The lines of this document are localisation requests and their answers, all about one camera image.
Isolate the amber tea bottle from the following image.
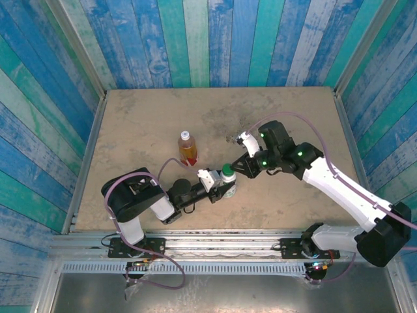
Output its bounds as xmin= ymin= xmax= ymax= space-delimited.
xmin=177 ymin=136 xmax=199 ymax=167

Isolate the grey metal sheet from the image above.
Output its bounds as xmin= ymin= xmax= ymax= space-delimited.
xmin=51 ymin=272 xmax=401 ymax=313

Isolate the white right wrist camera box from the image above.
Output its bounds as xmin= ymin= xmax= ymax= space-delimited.
xmin=237 ymin=130 xmax=261 ymax=158

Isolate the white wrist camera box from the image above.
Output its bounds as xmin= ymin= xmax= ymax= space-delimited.
xmin=237 ymin=130 xmax=261 ymax=158
xmin=197 ymin=168 xmax=222 ymax=192

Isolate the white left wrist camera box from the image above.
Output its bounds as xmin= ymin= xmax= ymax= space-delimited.
xmin=197 ymin=168 xmax=222 ymax=192

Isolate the aluminium mounting rail frame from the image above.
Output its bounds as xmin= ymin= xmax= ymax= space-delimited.
xmin=48 ymin=230 xmax=401 ymax=265

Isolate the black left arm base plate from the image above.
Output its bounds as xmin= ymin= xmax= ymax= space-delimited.
xmin=108 ymin=237 xmax=166 ymax=259

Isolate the aluminium table side rail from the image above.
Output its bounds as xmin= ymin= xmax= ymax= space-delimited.
xmin=61 ymin=96 xmax=108 ymax=235
xmin=334 ymin=93 xmax=375 ymax=203

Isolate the slotted grey cable duct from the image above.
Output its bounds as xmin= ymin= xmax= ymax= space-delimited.
xmin=61 ymin=262 xmax=307 ymax=275

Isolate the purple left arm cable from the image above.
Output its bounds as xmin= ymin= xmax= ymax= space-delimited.
xmin=103 ymin=158 xmax=187 ymax=290

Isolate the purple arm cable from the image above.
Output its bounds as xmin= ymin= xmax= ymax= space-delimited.
xmin=103 ymin=158 xmax=187 ymax=290
xmin=246 ymin=112 xmax=417 ymax=285

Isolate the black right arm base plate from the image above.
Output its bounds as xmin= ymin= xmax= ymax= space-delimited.
xmin=280 ymin=237 xmax=340 ymax=260

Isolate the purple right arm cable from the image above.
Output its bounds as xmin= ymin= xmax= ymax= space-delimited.
xmin=246 ymin=112 xmax=417 ymax=285

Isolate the aluminium corner post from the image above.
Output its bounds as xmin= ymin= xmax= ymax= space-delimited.
xmin=45 ymin=0 xmax=108 ymax=98
xmin=334 ymin=0 xmax=401 ymax=95

